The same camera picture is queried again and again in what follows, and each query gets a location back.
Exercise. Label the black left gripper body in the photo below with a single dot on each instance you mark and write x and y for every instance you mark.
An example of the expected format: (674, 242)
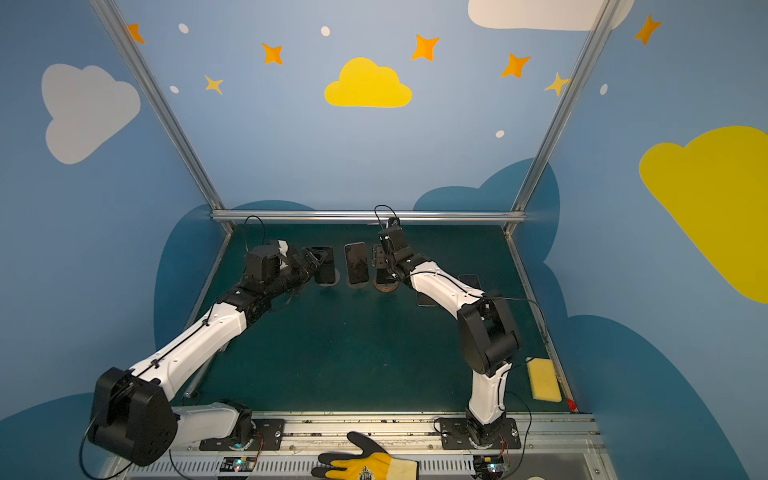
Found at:
(306, 261)

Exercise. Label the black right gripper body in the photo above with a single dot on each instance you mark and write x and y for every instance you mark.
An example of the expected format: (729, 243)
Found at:
(384, 258)

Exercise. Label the dark phone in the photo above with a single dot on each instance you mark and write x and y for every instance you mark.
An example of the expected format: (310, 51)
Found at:
(380, 262)

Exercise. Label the green phone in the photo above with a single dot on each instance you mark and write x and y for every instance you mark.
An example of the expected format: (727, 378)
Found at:
(423, 300)

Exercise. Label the silver phone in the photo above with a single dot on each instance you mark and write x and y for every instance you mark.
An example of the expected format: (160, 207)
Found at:
(471, 280)

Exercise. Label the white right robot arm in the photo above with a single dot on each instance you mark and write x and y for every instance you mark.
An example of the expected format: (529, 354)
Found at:
(488, 334)

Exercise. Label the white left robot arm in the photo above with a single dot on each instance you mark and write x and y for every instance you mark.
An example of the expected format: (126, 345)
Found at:
(132, 415)

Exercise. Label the black phone back left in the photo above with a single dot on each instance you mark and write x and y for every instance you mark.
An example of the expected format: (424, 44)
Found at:
(328, 275)

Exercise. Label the pink phone back middle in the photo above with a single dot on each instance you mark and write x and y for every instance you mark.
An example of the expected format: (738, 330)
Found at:
(356, 264)

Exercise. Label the grey metal tube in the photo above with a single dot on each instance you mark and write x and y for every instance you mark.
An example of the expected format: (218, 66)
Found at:
(193, 386)

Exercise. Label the yellow sponge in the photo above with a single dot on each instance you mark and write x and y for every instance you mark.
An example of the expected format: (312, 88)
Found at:
(543, 380)

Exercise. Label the left circuit board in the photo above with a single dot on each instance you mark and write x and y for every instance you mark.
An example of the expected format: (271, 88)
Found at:
(238, 465)

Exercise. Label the circuit board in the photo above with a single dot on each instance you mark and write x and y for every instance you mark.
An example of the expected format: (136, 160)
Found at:
(238, 465)
(488, 468)

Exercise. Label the yellow black work glove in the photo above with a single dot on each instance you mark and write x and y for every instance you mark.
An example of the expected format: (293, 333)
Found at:
(372, 463)

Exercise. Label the right circuit board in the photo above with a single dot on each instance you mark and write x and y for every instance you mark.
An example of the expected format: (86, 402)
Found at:
(488, 468)

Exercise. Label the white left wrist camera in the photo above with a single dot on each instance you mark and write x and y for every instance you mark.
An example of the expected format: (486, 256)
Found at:
(281, 245)

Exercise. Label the wooden ring phone stand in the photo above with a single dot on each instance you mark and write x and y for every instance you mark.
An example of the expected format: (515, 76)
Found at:
(386, 284)

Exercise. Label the aluminium frame rail back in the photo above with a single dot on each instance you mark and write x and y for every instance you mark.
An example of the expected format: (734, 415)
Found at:
(369, 216)

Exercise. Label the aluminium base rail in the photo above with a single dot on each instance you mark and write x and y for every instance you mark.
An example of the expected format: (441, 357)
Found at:
(287, 445)

